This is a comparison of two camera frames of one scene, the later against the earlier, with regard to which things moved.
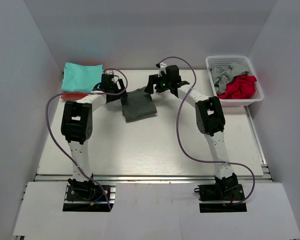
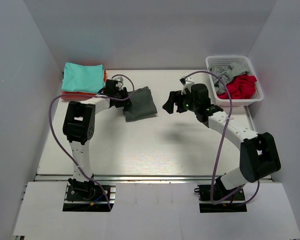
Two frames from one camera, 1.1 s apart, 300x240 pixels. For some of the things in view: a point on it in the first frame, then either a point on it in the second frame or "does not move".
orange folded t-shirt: (77, 95) does not move
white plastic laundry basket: (234, 80) does not move
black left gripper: (119, 95) -> (126, 101)
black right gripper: (154, 79) -> (169, 106)
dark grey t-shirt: (138, 104) does not move
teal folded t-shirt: (81, 78) does not move
